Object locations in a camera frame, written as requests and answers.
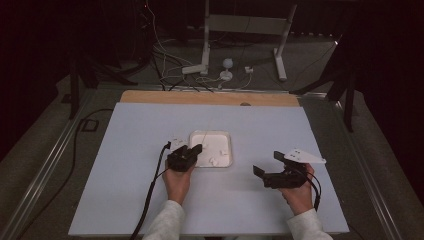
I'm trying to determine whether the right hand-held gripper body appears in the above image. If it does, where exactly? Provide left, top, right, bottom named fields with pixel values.
left=263, top=147, right=327, bottom=190

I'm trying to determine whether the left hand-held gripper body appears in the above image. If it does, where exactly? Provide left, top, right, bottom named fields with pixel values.
left=166, top=135, right=198, bottom=173

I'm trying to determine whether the white square tray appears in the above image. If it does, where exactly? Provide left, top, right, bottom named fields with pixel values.
left=188, top=129, right=233, bottom=169

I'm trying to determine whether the person's right hand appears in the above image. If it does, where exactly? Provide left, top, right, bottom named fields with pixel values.
left=278, top=163, right=316, bottom=216

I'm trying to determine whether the person's left hand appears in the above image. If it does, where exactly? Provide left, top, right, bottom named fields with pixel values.
left=162, top=164, right=196, bottom=206

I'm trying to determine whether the wooden table board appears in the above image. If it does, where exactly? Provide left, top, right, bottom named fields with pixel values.
left=119, top=89, right=301, bottom=108

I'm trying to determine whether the light blue table mat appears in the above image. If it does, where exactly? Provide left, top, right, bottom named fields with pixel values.
left=68, top=102, right=350, bottom=237

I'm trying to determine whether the white power strip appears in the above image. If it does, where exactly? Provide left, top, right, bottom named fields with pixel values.
left=181, top=64, right=208, bottom=76

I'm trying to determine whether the black stand with angled legs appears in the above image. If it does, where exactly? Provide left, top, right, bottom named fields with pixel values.
left=289, top=33, right=358, bottom=133

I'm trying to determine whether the small white round webcam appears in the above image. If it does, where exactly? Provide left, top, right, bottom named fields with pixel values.
left=219, top=58, right=235, bottom=82

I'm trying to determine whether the black square floor plate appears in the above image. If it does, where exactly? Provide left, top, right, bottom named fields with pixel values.
left=82, top=118, right=100, bottom=133

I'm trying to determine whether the black tripod stand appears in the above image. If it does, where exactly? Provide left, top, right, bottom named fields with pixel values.
left=68, top=49, right=139, bottom=120

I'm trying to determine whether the white metal stand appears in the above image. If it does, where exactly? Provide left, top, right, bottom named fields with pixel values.
left=200, top=0, right=298, bottom=82

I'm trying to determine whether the right hand-held gripper black cable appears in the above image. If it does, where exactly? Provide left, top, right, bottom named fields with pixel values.
left=301, top=173, right=323, bottom=213

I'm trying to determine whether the hand-held gripper black cable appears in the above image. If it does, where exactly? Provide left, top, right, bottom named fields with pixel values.
left=301, top=173, right=323, bottom=213
left=129, top=141, right=173, bottom=240

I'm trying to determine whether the left hand-held gripper black cable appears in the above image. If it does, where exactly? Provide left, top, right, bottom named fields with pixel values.
left=129, top=141, right=173, bottom=240

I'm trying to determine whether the thin white webcam cable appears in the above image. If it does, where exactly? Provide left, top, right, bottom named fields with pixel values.
left=195, top=71, right=253, bottom=91

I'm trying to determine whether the metal floor rail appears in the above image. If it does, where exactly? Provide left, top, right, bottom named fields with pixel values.
left=333, top=99, right=405, bottom=240
left=0, top=88, right=98, bottom=240

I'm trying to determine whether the black floor cable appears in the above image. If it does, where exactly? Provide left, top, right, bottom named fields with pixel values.
left=14, top=108, right=115, bottom=240

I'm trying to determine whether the bundle of white cables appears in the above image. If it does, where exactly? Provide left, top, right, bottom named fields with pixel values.
left=144, top=0, right=202, bottom=92

